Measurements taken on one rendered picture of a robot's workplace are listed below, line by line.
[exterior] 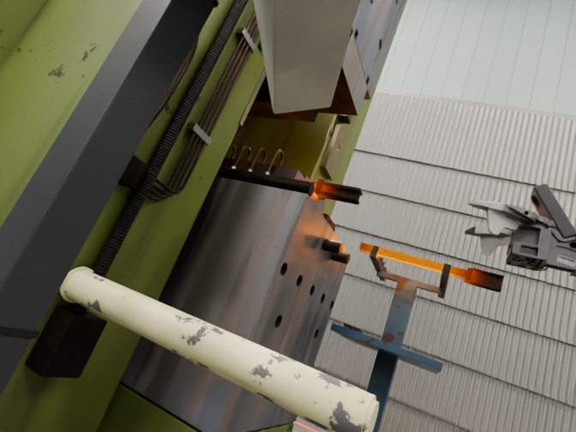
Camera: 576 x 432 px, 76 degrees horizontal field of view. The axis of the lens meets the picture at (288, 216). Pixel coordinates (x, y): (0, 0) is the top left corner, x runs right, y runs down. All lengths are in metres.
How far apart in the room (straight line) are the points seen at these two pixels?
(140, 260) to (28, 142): 0.26
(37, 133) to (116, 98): 0.43
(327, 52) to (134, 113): 0.21
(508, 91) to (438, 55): 0.90
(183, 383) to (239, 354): 0.33
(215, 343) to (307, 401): 0.12
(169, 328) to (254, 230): 0.32
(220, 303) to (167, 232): 0.16
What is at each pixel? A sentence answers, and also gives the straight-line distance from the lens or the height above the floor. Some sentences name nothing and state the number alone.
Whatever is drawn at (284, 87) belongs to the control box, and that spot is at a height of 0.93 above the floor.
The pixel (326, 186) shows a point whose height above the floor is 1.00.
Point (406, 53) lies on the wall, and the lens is 5.07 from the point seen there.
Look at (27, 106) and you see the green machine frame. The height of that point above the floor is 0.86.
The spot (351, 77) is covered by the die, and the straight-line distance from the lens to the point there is 1.01.
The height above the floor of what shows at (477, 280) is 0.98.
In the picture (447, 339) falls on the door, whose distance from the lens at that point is 3.62.
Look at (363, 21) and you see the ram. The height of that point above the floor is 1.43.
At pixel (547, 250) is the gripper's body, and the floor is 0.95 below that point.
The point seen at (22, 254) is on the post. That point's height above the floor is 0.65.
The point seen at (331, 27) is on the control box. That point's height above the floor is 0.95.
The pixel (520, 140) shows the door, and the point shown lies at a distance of 4.41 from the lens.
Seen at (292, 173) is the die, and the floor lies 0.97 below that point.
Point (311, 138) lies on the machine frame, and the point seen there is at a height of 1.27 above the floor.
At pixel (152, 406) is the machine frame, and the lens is 0.76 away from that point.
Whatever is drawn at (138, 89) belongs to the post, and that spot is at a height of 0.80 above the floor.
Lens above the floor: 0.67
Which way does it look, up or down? 16 degrees up
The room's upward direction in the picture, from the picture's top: 21 degrees clockwise
